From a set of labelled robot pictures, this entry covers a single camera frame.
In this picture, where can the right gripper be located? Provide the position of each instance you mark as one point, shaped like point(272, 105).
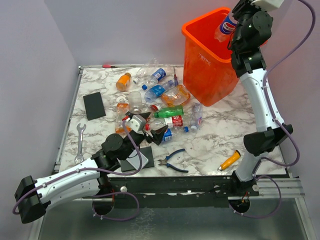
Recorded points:
point(244, 5)

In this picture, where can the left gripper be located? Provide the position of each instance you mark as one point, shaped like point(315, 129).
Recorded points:
point(157, 135)

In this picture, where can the blue pepsi bottle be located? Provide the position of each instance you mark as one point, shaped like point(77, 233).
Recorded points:
point(224, 30)
point(168, 136)

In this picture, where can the red label bottle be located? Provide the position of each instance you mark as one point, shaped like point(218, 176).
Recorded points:
point(171, 122)

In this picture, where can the large crushed orange bottle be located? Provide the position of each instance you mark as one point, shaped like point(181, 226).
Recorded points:
point(176, 96)

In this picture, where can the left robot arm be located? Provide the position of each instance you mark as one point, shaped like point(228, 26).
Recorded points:
point(88, 179)

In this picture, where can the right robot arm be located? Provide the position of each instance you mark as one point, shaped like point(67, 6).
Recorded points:
point(253, 29)

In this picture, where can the orange plastic bin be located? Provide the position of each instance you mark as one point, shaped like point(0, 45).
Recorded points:
point(207, 73)

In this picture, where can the tall orange label bottle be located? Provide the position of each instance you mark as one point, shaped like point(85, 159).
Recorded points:
point(121, 109)

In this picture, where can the clear plastic cup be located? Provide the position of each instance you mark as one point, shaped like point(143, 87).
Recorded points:
point(135, 104)

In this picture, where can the blue label water bottle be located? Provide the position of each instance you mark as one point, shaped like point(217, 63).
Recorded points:
point(157, 91)

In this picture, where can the green sprite bottle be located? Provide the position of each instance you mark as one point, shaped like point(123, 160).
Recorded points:
point(170, 111)

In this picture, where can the white rounded box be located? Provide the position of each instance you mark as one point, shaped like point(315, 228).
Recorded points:
point(134, 160)

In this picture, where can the blue bottle cap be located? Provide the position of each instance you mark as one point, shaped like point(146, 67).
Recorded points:
point(144, 87)

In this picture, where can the small orange juice bottle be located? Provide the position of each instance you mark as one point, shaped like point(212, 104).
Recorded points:
point(123, 82)

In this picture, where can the blue label bottle top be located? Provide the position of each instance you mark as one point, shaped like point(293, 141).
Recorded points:
point(156, 76)

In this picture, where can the black foam pad upper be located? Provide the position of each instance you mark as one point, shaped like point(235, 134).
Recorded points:
point(94, 106)

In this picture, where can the clear crushed bottle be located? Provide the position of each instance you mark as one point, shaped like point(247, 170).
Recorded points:
point(196, 116)

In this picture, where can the red screwdriver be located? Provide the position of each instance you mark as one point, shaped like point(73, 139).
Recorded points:
point(175, 78)

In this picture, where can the red pen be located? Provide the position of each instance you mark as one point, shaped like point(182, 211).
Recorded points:
point(108, 66)

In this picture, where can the silver wrench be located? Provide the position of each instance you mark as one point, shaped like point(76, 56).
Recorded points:
point(79, 157)

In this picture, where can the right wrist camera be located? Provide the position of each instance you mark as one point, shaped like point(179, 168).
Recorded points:
point(267, 5)

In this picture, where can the blue handle pliers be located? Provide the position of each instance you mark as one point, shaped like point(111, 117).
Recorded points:
point(170, 160)

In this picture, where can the yellow handle utility knife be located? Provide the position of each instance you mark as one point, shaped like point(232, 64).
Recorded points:
point(232, 159)

